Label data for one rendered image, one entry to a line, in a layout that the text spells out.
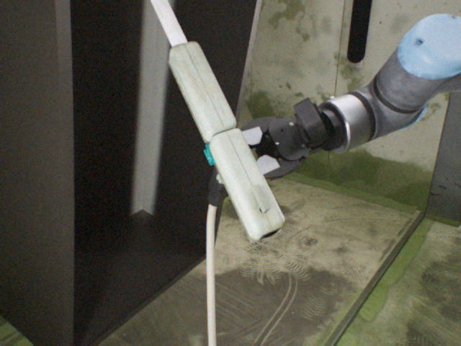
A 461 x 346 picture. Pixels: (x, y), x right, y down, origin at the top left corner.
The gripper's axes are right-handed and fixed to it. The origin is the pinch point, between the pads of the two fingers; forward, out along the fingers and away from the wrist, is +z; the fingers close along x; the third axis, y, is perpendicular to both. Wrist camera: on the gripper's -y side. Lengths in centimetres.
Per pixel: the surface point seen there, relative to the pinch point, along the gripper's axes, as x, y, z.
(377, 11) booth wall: 88, 122, -161
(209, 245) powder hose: -6.6, 28.0, 0.9
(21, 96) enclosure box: 29.9, 16.2, 23.0
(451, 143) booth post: 6, 139, -171
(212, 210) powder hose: -1.7, 20.3, -0.6
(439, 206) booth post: -22, 166, -164
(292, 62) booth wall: 101, 173, -131
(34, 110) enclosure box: 26.5, 16.2, 22.0
